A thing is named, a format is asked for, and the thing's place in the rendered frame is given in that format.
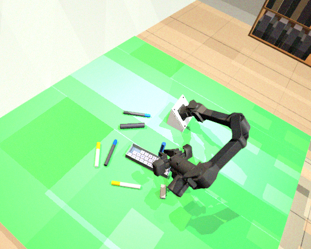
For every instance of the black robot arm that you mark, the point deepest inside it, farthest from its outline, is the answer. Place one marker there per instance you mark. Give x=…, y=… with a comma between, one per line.
x=204, y=174

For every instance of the blue stylus with cream tip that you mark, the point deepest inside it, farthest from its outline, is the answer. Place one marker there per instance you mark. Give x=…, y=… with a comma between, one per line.
x=162, y=147

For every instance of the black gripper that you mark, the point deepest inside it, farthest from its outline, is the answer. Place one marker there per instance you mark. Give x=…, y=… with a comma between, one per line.
x=175, y=161

